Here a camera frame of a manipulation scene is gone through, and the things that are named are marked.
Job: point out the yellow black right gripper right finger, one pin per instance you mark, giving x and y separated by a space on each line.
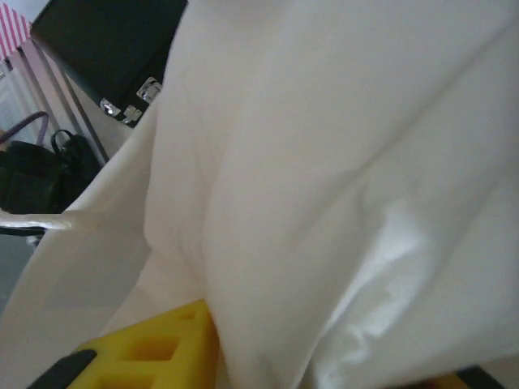
478 381

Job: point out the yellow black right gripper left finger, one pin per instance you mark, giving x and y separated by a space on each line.
142 352

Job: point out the white smiley print paper bag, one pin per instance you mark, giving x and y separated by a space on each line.
284 162

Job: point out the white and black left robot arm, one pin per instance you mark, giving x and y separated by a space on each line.
32 182

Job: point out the black hard case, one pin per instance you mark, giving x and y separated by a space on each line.
109 48

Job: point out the aluminium side rail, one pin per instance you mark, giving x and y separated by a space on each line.
69 101

